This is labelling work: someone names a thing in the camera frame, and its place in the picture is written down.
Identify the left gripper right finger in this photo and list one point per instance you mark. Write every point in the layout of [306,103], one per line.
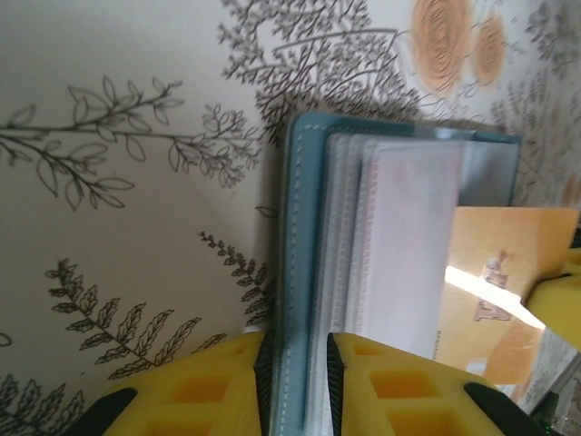
[399,399]

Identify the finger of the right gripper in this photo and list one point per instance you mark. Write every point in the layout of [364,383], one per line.
[560,309]

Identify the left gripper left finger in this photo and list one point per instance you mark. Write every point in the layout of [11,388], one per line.
[199,395]

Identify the gold credit card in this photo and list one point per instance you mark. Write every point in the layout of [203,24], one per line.
[490,245]

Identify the blue card holder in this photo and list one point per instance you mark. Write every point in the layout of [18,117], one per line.
[299,227]

